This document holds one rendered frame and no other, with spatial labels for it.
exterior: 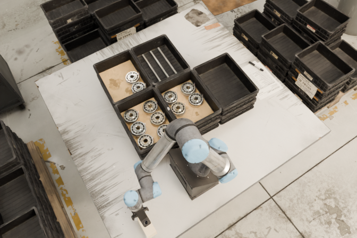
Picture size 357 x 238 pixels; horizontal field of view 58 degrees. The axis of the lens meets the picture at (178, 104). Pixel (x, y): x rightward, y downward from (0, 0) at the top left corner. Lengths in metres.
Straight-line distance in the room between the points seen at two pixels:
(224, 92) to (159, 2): 1.65
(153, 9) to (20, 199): 2.20
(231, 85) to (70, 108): 1.21
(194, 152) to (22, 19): 3.46
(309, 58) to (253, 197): 1.31
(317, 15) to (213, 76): 1.46
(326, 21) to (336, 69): 0.57
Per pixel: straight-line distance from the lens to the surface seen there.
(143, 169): 1.73
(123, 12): 3.41
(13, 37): 4.34
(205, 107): 2.21
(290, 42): 3.31
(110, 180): 2.19
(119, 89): 2.35
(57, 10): 3.65
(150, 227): 1.98
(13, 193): 2.78
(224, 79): 2.35
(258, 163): 2.20
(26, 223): 2.53
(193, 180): 1.90
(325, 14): 3.51
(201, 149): 1.44
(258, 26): 3.55
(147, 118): 2.18
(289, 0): 3.75
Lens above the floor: 2.71
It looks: 58 degrees down
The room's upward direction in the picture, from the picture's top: 4 degrees counter-clockwise
